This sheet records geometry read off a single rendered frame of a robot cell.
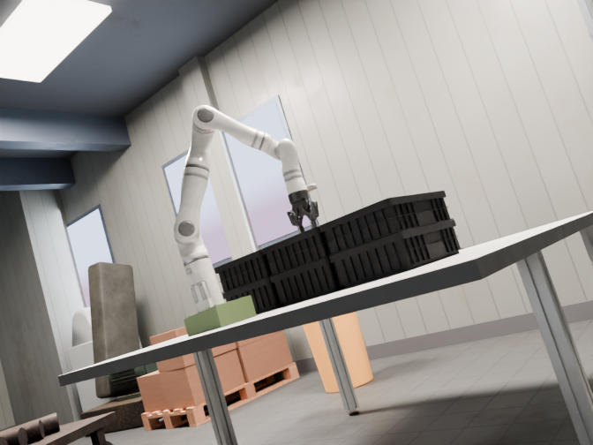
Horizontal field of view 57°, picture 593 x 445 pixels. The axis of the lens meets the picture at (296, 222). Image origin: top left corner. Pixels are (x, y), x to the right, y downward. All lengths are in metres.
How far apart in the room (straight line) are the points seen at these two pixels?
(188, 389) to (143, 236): 2.74
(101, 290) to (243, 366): 2.04
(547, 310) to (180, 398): 3.36
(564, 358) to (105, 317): 5.01
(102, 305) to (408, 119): 3.61
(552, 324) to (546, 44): 2.81
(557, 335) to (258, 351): 3.47
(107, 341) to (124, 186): 1.94
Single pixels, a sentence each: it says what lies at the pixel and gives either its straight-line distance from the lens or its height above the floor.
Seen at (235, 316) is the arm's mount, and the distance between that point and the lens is 1.84.
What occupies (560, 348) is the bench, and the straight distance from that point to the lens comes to 1.66.
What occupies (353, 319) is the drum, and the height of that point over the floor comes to 0.44.
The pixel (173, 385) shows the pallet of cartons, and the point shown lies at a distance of 4.55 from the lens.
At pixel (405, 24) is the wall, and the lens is 4.59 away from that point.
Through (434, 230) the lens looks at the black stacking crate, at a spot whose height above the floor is 0.80.
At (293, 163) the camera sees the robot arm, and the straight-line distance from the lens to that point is 2.01.
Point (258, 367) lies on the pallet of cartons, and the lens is 4.81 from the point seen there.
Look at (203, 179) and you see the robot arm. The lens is 1.96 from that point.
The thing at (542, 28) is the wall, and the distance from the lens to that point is 4.22.
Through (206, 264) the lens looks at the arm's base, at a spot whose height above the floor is 0.92.
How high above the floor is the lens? 0.74
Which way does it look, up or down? 7 degrees up
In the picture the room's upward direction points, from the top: 17 degrees counter-clockwise
